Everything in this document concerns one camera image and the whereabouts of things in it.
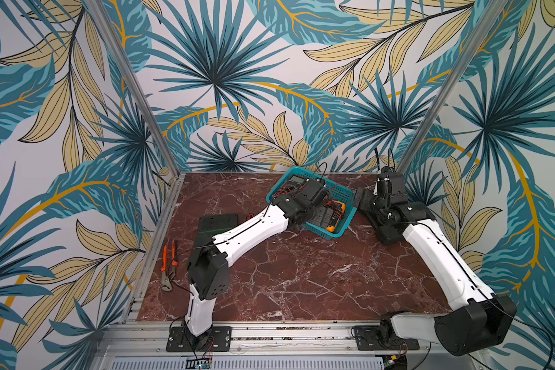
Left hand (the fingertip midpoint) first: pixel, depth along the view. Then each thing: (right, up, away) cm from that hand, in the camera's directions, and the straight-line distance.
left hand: (314, 213), depth 81 cm
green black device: (-41, -6, +16) cm, 44 cm away
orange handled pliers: (-54, -24, +2) cm, 59 cm away
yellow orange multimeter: (+12, 0, +13) cm, 17 cm away
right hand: (+19, +6, -2) cm, 20 cm away
